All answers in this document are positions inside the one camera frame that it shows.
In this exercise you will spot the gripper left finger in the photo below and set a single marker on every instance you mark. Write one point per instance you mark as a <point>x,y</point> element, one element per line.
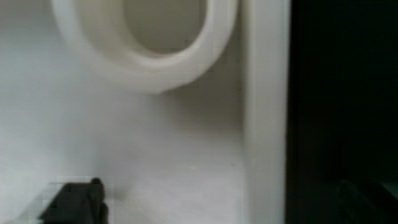
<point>77,206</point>

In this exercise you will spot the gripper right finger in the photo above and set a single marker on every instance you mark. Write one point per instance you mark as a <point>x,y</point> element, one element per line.
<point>369,202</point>

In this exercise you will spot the white square tabletop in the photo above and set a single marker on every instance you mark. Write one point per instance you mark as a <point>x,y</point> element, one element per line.
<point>186,148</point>

